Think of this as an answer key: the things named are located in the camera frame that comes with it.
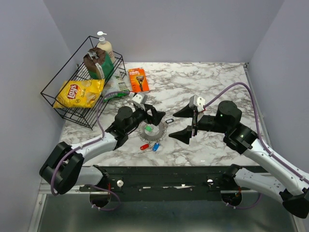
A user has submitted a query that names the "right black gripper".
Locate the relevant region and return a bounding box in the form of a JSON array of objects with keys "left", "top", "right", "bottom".
[{"left": 169, "top": 102, "right": 229, "bottom": 145}]

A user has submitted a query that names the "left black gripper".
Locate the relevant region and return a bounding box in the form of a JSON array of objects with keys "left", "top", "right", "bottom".
[{"left": 125, "top": 104, "right": 166, "bottom": 134}]

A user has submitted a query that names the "key with black tag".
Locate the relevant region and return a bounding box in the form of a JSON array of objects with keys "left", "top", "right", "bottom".
[{"left": 165, "top": 118, "right": 174, "bottom": 124}]

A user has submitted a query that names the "key with green tag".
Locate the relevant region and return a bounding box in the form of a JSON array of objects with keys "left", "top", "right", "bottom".
[{"left": 144, "top": 125, "right": 153, "bottom": 132}]

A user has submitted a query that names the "round metal keyring disc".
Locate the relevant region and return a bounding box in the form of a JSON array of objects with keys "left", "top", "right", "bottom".
[{"left": 138, "top": 122, "right": 168, "bottom": 142}]

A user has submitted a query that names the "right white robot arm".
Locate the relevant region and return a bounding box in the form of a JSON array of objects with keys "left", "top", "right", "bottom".
[{"left": 169, "top": 101, "right": 309, "bottom": 218}]

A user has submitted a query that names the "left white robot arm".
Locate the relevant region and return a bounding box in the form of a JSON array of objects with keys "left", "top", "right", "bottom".
[{"left": 39, "top": 104, "right": 166, "bottom": 196}]

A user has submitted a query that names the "key with blue tag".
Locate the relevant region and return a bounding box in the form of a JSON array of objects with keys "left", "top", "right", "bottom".
[{"left": 152, "top": 143, "right": 160, "bottom": 152}]

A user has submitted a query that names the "key with red tag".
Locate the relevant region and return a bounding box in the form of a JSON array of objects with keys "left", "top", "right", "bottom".
[{"left": 140, "top": 144, "right": 150, "bottom": 150}]

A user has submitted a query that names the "orange Gillette razor box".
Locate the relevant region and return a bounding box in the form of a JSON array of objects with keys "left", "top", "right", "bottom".
[{"left": 128, "top": 68, "right": 150, "bottom": 93}]

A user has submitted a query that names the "white and green packet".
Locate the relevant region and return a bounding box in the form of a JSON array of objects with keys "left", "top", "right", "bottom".
[{"left": 102, "top": 71, "right": 130, "bottom": 102}]

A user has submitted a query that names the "yellow Lays chips bag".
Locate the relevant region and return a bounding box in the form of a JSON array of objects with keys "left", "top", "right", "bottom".
[{"left": 53, "top": 79, "right": 105, "bottom": 108}]

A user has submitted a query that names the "brown and green bag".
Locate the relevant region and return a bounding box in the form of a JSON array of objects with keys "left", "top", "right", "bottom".
[{"left": 83, "top": 47, "right": 114, "bottom": 80}]

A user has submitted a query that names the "cream pump lotion bottle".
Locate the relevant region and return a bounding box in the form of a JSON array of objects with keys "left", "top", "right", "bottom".
[{"left": 97, "top": 31, "right": 115, "bottom": 63}]

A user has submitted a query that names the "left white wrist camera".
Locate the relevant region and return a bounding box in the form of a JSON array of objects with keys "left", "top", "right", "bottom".
[{"left": 132, "top": 93, "right": 148, "bottom": 111}]

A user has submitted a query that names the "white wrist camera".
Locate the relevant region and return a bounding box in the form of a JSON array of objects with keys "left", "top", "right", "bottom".
[
  {"left": 189, "top": 95, "right": 206, "bottom": 113},
  {"left": 132, "top": 93, "right": 148, "bottom": 111}
]

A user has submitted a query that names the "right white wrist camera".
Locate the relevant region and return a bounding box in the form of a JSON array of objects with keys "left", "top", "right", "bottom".
[{"left": 189, "top": 95, "right": 206, "bottom": 113}]

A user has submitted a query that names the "black wire rack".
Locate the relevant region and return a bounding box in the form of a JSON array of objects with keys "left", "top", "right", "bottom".
[{"left": 40, "top": 35, "right": 126, "bottom": 131}]

